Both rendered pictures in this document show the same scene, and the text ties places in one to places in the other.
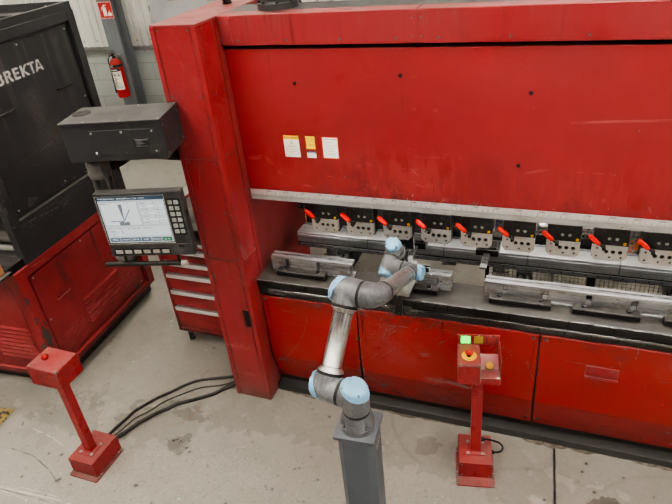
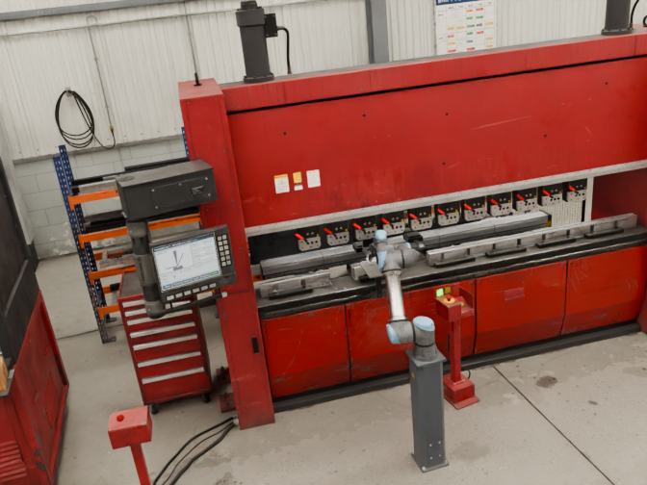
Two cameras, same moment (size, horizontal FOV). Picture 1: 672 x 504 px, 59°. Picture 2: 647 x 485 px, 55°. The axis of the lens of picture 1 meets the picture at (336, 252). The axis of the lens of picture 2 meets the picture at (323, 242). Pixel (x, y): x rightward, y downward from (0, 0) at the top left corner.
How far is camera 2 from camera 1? 219 cm
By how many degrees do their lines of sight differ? 31
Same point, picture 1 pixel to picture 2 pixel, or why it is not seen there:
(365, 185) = (341, 202)
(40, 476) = not seen: outside the picture
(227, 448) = (271, 466)
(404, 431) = (395, 397)
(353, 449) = (430, 371)
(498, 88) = (427, 114)
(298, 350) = (294, 365)
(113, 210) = (168, 257)
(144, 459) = not seen: outside the picture
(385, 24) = (353, 81)
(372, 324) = (357, 314)
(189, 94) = (213, 150)
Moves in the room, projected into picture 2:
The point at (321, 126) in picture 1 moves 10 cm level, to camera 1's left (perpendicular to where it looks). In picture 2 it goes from (306, 163) to (293, 166)
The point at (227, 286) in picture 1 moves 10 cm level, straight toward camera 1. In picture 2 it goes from (237, 319) to (247, 322)
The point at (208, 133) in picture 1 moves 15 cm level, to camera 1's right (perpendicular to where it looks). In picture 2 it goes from (228, 180) to (250, 174)
